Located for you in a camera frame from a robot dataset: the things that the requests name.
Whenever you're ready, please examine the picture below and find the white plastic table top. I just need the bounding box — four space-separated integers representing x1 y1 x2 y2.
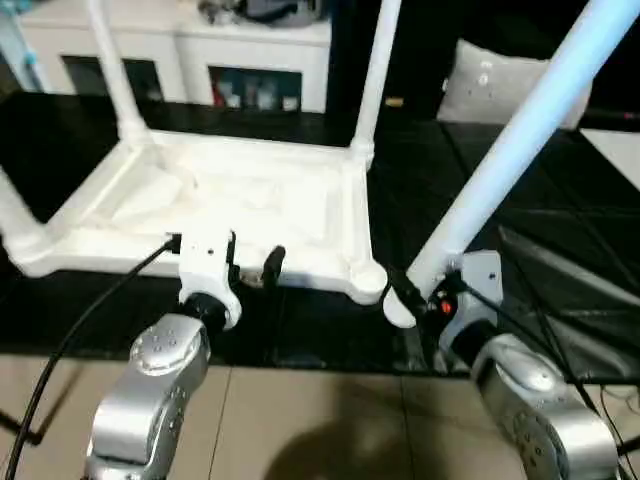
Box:
7 126 391 309

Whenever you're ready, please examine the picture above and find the white plastic table leg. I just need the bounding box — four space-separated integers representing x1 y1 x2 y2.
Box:
88 0 152 147
0 163 50 262
348 0 402 162
381 0 640 330

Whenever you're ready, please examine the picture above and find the white cabinet with glass doors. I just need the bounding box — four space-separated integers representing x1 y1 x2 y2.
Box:
17 5 335 115

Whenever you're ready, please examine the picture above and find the grey cushion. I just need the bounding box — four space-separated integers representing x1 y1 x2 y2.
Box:
436 38 595 133

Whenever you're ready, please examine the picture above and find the white flat board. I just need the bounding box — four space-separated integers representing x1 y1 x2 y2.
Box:
577 126 640 192

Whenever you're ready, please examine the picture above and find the dark clutter pile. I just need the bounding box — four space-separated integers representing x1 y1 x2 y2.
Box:
196 0 242 27

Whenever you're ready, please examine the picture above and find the grey round bag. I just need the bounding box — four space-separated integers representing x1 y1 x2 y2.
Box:
238 0 332 30

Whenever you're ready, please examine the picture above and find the black right camera cable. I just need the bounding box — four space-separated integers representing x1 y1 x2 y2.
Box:
446 268 640 480

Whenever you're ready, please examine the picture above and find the black camera cable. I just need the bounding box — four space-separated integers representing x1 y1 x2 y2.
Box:
446 268 640 480
8 233 182 480

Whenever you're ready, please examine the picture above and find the black left camera cable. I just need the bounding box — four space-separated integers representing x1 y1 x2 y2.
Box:
8 233 182 480

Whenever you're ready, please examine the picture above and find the thin black metal rail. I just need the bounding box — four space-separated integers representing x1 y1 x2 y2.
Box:
581 110 640 123

